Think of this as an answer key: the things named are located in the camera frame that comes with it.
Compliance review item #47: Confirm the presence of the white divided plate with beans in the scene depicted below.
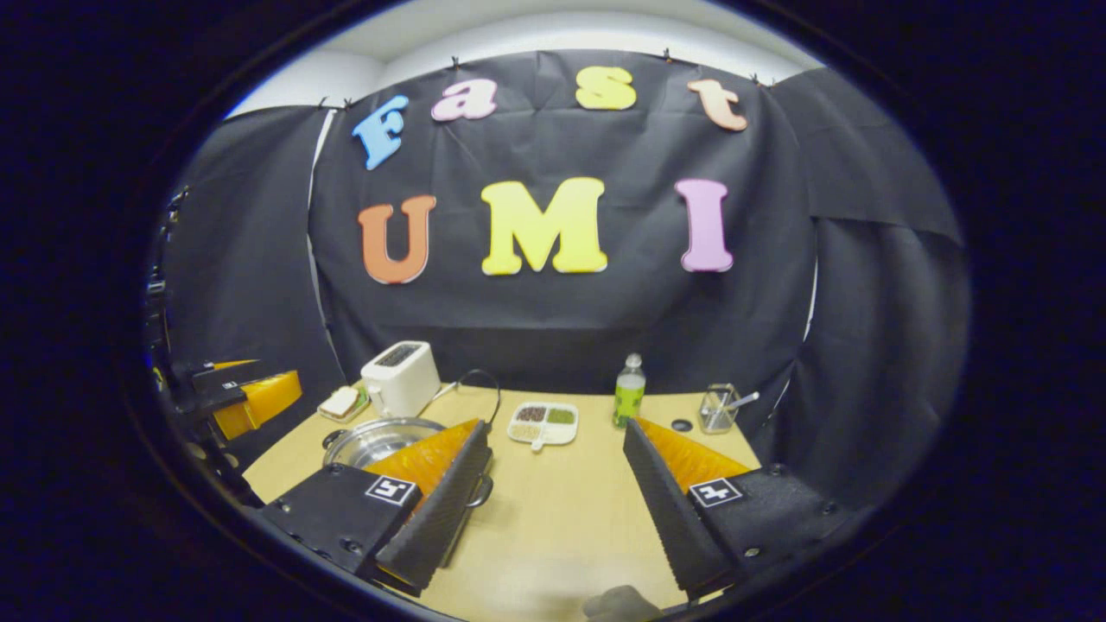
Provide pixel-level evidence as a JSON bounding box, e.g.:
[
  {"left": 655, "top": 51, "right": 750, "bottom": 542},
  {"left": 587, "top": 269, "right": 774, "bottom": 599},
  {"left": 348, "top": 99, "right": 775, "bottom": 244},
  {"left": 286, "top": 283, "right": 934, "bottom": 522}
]
[{"left": 507, "top": 402, "right": 579, "bottom": 453}]

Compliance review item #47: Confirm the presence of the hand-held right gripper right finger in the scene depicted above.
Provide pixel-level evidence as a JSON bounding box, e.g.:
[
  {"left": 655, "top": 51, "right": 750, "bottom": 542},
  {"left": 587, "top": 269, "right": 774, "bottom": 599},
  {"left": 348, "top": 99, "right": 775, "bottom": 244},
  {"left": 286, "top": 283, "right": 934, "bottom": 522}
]
[{"left": 624, "top": 418, "right": 852, "bottom": 601}]

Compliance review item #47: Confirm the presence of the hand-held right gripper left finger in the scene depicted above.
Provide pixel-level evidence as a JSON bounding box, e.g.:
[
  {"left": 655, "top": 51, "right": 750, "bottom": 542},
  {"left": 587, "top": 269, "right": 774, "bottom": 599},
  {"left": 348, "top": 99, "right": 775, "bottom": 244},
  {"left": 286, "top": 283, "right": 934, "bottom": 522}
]
[{"left": 259, "top": 419, "right": 493, "bottom": 597}]

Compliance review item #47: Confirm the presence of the green label drink bottle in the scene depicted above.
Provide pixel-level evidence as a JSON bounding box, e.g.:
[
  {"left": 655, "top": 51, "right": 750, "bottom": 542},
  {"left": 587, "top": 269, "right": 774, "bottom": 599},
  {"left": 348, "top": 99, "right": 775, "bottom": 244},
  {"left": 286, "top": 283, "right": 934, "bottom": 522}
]
[{"left": 613, "top": 352, "right": 647, "bottom": 429}]

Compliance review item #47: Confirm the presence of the black power cable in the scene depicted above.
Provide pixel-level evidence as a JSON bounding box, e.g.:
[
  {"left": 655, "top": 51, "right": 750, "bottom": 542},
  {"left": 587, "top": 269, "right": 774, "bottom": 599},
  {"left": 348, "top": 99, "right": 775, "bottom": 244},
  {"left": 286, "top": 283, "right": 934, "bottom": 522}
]
[{"left": 441, "top": 369, "right": 502, "bottom": 426}]

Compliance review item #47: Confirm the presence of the steel pot with soybeans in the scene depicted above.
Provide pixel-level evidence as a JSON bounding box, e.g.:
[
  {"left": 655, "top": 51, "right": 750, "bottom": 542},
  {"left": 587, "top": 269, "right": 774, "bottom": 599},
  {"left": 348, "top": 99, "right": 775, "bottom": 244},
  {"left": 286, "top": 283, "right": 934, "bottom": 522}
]
[{"left": 322, "top": 417, "right": 494, "bottom": 511}]

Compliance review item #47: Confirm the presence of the white toaster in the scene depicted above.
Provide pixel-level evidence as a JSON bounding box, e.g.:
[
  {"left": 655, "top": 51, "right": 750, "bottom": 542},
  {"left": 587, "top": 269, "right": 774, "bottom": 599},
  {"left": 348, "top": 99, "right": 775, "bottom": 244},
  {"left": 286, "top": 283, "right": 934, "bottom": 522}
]
[{"left": 360, "top": 340, "right": 442, "bottom": 419}]

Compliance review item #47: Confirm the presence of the small tray with bread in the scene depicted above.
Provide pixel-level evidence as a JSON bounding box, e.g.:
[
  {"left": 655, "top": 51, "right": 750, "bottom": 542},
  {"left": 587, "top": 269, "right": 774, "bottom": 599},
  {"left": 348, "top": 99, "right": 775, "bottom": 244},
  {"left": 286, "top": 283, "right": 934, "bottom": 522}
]
[{"left": 317, "top": 385, "right": 369, "bottom": 424}]

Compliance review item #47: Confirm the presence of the wire mesh utensil holder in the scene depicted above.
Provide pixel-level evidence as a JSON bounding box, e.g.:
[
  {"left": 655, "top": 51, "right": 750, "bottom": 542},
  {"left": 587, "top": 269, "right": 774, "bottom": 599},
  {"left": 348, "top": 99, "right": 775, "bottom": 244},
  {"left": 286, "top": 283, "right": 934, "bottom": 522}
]
[{"left": 698, "top": 383, "right": 761, "bottom": 435}]

